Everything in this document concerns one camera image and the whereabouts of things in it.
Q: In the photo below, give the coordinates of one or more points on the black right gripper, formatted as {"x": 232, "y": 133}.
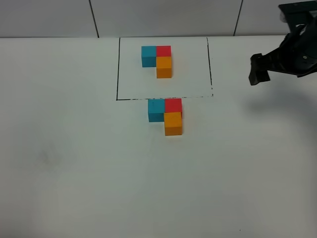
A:
{"x": 297, "y": 54}

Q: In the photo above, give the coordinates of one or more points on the orange template cube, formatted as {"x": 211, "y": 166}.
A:
{"x": 164, "y": 67}

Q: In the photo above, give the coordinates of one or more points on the red template cube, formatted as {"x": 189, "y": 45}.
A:
{"x": 163, "y": 51}

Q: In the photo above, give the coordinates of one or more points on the blue template cube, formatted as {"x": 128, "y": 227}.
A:
{"x": 148, "y": 56}

